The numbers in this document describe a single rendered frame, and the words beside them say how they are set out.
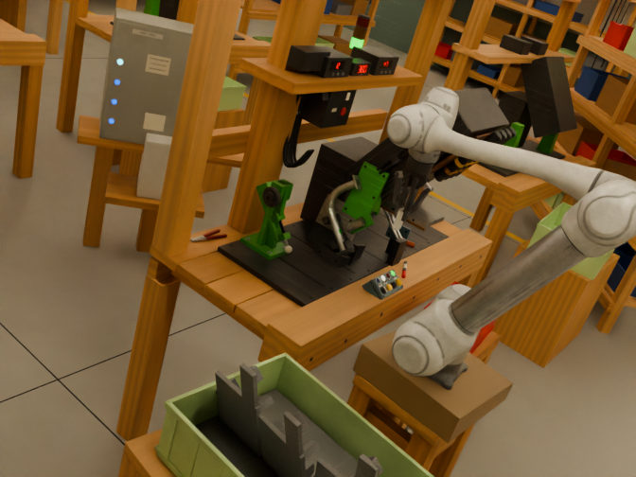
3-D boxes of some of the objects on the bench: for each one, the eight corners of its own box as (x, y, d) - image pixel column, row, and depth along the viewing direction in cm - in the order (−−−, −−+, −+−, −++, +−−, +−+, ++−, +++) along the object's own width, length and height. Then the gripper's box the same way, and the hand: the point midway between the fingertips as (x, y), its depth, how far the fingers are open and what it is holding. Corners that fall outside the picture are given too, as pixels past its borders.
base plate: (448, 239, 322) (450, 236, 322) (304, 309, 236) (306, 304, 235) (375, 200, 341) (376, 196, 340) (217, 251, 255) (218, 246, 254)
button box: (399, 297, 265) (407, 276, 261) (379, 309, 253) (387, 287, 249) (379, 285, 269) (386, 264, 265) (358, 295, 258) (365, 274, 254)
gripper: (397, 150, 205) (372, 221, 215) (434, 168, 199) (407, 241, 210) (409, 148, 211) (385, 217, 221) (446, 166, 205) (419, 236, 215)
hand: (399, 219), depth 214 cm, fingers closed
